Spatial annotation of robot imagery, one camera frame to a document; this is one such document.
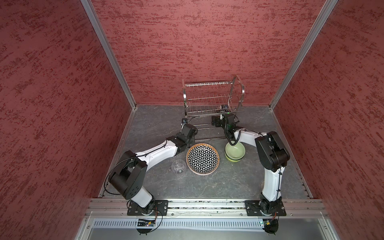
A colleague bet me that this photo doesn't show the steel two-tier dish rack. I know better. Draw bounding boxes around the steel two-tier dish rack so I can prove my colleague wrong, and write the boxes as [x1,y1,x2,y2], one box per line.
[181,74,246,140]

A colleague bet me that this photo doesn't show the pale green bowl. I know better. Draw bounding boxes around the pale green bowl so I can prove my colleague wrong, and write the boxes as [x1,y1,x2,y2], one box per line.
[225,143,246,158]

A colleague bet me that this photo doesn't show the white patterned deep plate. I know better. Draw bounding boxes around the white patterned deep plate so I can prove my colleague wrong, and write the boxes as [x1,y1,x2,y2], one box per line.
[186,143,220,176]

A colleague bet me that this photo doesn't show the clear glass cup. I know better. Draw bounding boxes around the clear glass cup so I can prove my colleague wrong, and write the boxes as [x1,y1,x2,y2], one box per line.
[171,160,187,174]

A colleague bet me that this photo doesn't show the lime green bowl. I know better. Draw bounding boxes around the lime green bowl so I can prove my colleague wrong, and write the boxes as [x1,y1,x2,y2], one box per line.
[227,158,242,163]

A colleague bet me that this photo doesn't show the blue floral white bowl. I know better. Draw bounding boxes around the blue floral white bowl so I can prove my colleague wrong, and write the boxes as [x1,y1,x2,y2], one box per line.
[226,155,244,160]

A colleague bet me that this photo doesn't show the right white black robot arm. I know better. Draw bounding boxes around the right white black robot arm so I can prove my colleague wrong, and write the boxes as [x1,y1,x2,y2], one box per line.
[212,114,290,216]

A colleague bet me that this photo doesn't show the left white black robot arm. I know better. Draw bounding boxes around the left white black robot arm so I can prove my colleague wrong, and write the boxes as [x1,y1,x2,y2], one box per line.
[107,124,198,216]

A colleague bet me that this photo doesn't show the right base circuit board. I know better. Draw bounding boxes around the right base circuit board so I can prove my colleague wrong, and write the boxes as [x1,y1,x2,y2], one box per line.
[263,219,279,235]

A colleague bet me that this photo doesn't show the base circuit board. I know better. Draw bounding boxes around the base circuit board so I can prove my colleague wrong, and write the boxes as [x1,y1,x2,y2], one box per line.
[136,219,157,235]
[263,219,279,235]

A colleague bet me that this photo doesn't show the left base circuit board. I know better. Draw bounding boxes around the left base circuit board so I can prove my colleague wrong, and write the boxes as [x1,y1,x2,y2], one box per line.
[136,219,157,235]

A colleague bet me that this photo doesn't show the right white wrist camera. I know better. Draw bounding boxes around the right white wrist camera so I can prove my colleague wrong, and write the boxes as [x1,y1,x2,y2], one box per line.
[220,105,230,113]

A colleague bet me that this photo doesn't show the right black corrugated cable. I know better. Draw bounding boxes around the right black corrugated cable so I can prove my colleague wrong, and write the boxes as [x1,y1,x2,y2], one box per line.
[223,115,241,147]

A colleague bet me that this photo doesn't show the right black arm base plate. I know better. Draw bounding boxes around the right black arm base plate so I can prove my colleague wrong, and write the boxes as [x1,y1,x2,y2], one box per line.
[245,200,287,217]

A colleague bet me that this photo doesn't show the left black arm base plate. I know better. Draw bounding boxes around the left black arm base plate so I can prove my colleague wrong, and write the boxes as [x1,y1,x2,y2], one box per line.
[127,200,169,216]

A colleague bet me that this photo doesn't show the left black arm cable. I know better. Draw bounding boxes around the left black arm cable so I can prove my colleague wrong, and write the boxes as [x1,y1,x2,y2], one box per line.
[102,118,188,196]

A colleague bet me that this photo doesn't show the aluminium front rail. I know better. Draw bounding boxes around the aluminium front rail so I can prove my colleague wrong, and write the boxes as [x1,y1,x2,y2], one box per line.
[84,198,330,234]

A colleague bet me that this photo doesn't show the left aluminium corner post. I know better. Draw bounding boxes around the left aluminium corner post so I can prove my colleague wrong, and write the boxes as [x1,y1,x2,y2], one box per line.
[81,0,137,111]

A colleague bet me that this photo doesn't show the aluminium corner post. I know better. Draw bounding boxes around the aluminium corner post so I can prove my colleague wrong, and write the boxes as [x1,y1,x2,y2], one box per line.
[269,0,338,111]
[81,0,137,111]

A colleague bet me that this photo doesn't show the right aluminium corner post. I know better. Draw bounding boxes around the right aluminium corner post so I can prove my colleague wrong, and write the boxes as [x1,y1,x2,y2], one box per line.
[269,0,338,111]

